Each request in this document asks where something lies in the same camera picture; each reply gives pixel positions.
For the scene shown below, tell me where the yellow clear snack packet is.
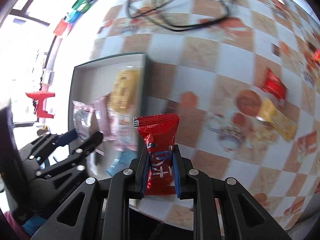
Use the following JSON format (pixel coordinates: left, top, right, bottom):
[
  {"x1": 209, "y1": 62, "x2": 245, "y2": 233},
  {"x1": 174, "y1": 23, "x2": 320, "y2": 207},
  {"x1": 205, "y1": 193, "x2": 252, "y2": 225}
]
[{"x1": 110, "y1": 69, "x2": 140, "y2": 113}]

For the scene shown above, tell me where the gold snack packet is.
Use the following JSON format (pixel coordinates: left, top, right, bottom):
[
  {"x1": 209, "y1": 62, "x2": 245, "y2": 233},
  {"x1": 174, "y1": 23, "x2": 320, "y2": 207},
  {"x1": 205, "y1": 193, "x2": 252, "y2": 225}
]
[{"x1": 256, "y1": 98, "x2": 297, "y2": 141}]

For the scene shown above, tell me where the red plastic stool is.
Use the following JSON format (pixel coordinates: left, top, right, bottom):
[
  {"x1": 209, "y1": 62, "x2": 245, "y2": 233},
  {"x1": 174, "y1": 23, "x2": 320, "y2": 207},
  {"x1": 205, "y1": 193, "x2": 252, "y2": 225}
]
[{"x1": 25, "y1": 90, "x2": 55, "y2": 119}]

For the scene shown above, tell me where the pink snack packet on table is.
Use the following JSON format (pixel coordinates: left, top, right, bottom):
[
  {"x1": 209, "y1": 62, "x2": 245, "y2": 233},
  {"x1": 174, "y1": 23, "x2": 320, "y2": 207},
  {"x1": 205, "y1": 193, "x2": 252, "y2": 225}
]
[{"x1": 108, "y1": 108, "x2": 138, "y2": 151}]

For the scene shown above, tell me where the pink cranberry crisp packet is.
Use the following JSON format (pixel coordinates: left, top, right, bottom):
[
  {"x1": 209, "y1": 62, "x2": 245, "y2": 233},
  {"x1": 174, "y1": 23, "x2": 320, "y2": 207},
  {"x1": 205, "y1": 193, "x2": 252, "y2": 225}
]
[{"x1": 73, "y1": 101, "x2": 95, "y2": 141}]

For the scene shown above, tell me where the white shallow cardboard box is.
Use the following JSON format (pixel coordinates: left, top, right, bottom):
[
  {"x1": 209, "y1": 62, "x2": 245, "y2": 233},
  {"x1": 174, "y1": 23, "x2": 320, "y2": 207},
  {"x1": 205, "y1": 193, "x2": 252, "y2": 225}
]
[{"x1": 68, "y1": 52, "x2": 151, "y2": 180}]

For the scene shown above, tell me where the blue basin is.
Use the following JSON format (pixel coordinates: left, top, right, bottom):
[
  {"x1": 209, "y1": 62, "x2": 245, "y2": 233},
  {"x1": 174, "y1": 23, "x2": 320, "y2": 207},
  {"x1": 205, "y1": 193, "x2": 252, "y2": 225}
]
[{"x1": 66, "y1": 10, "x2": 81, "y2": 24}]

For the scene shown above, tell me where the black cable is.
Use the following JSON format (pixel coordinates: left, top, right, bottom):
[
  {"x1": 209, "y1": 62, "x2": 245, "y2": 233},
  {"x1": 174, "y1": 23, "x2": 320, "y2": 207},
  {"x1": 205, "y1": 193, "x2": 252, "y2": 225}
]
[{"x1": 126, "y1": 0, "x2": 231, "y2": 33}]

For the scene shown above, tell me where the dark red snack packet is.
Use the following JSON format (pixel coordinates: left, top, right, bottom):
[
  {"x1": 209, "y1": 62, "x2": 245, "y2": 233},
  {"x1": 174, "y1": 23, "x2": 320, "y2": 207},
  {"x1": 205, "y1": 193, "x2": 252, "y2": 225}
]
[{"x1": 260, "y1": 68, "x2": 287, "y2": 108}]

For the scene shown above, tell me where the light blue snack packet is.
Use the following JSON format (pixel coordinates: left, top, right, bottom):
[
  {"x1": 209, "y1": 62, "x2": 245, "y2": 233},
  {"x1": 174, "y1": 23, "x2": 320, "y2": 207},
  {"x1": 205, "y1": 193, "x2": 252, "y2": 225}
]
[{"x1": 106, "y1": 150, "x2": 137, "y2": 177}]

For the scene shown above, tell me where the red basin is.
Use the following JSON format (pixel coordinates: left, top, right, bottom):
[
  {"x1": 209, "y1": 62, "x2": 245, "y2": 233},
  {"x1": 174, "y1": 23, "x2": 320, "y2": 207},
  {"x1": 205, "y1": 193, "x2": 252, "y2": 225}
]
[{"x1": 53, "y1": 19, "x2": 69, "y2": 36}]

